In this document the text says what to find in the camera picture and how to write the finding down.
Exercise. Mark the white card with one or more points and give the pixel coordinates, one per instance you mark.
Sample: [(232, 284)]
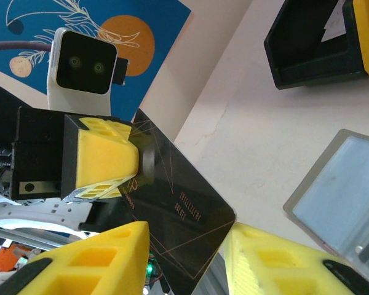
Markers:
[(333, 26)]

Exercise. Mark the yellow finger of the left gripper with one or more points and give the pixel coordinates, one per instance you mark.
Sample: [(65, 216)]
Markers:
[(107, 216), (104, 159)]

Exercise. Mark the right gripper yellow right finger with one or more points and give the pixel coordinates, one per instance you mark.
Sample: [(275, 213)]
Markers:
[(280, 270)]

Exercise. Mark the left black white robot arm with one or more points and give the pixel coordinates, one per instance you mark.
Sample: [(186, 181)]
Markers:
[(34, 212)]

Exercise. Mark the black VIP card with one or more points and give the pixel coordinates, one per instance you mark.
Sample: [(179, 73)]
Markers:
[(184, 190)]

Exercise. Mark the black plastic bin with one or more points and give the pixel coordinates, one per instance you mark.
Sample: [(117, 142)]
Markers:
[(301, 67)]

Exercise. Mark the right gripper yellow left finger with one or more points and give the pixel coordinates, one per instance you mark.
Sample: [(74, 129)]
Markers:
[(80, 270)]

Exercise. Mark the grey clear card holder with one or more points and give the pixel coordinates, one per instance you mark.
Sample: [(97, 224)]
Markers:
[(341, 190)]

